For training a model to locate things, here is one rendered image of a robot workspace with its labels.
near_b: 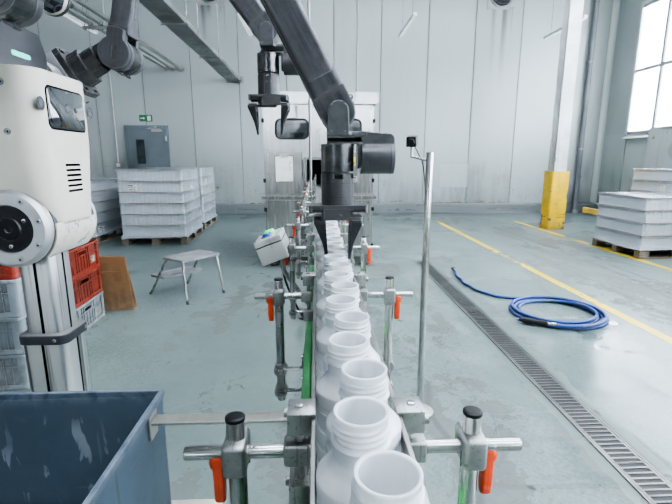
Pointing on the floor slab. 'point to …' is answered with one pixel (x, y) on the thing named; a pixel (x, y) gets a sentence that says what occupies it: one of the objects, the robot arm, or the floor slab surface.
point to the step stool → (185, 267)
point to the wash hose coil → (550, 319)
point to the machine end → (296, 145)
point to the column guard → (554, 199)
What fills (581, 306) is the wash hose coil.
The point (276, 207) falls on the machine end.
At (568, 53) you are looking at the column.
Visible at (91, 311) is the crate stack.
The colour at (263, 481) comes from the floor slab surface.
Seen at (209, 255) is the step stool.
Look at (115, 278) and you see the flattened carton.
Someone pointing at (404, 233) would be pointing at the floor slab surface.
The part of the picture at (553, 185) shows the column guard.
